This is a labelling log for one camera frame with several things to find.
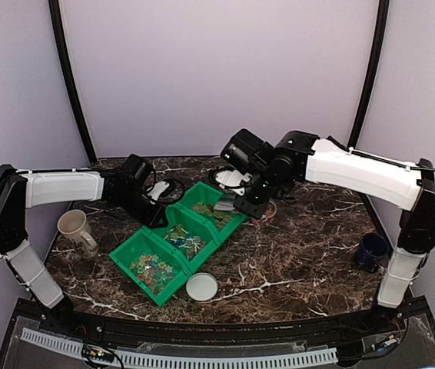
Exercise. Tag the white jar lid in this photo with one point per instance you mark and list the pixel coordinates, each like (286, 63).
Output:
(201, 287)

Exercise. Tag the beige ceramic mug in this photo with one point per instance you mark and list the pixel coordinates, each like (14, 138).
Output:
(74, 226)

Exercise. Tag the green yellow gummy candies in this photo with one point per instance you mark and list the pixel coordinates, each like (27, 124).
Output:
(219, 218)

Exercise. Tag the green three-compartment bin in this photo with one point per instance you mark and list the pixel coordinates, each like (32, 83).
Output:
(151, 241)

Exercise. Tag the metal scoop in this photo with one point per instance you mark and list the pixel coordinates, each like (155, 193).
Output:
(226, 202)

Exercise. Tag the dark blue mug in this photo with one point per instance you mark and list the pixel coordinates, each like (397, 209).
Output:
(371, 250)

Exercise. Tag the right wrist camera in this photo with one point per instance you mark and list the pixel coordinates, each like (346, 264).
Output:
(247, 154)

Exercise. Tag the wrapped colourful candies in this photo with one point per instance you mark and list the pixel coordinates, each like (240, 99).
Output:
(186, 242)

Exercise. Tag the right black frame post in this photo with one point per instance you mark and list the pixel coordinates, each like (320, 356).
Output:
(371, 72)

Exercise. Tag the black front rail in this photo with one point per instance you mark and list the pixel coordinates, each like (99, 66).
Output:
(251, 317)

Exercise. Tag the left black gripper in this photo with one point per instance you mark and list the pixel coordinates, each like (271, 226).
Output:
(150, 221)

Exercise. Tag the clear plastic jar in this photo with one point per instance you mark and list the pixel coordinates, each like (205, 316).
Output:
(269, 215)

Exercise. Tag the black frame post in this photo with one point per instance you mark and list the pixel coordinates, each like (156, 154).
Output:
(69, 79)
(371, 72)

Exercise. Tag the star gummy candies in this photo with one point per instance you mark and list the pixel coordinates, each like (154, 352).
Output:
(151, 270)

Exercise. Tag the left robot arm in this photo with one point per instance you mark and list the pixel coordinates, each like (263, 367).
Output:
(24, 189)

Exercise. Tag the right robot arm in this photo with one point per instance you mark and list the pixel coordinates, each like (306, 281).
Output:
(304, 157)

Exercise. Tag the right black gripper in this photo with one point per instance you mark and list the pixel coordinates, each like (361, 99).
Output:
(255, 211)

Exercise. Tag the left black frame post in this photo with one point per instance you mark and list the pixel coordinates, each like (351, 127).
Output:
(69, 79)

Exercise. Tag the white slotted cable duct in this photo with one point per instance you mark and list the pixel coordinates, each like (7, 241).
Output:
(153, 355)

